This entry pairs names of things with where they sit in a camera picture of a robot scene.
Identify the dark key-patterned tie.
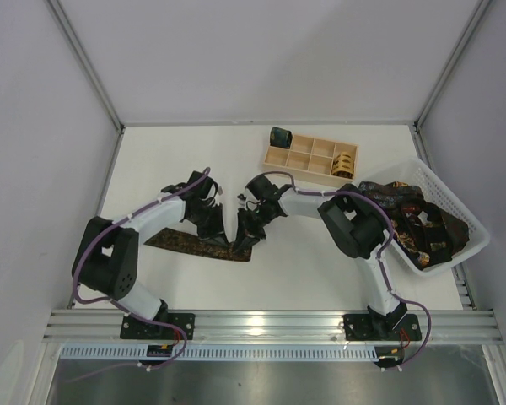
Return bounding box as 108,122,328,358
144,228,252,262

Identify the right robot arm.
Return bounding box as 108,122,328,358
233,174,407,338

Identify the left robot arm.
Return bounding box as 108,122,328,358
72,168,229,327

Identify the pile of dark ties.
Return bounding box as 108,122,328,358
358,181,470,271

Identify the wooden compartment box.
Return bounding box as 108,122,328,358
262,135,359,188

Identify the rolled dark green tie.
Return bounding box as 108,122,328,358
269,127,293,149

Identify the rolled gold patterned tie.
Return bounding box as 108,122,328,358
331,152,355,179

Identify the white plastic basket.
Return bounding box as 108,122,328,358
353,157,490,278

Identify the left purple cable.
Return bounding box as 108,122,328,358
62,166,214,383

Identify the purple cable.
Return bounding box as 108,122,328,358
244,170,432,372
62,166,214,383

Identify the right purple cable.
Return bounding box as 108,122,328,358
244,170,432,372

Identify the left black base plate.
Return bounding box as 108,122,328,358
120,311,196,340

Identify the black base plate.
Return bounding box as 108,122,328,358
342,312,423,342
120,311,196,340

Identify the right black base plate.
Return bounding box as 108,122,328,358
342,312,423,342

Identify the white slotted cable duct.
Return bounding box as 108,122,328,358
61,343,401,362

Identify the aluminium mounting rail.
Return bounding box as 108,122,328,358
43,309,503,345

